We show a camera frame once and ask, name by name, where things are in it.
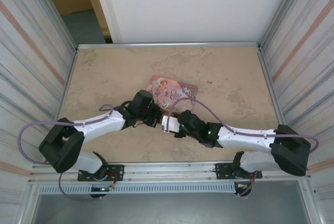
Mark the aluminium back frame bar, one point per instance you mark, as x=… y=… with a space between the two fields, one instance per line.
x=169 y=45

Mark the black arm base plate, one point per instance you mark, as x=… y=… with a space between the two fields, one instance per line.
x=117 y=169
x=221 y=167

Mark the aluminium front rail frame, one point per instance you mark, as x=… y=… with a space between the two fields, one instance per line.
x=169 y=172

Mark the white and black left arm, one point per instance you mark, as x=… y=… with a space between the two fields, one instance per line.
x=104 y=123

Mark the pink illustrated tin box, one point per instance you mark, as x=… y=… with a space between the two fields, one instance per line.
x=167 y=88

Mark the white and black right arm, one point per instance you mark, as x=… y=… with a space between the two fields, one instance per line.
x=248 y=138

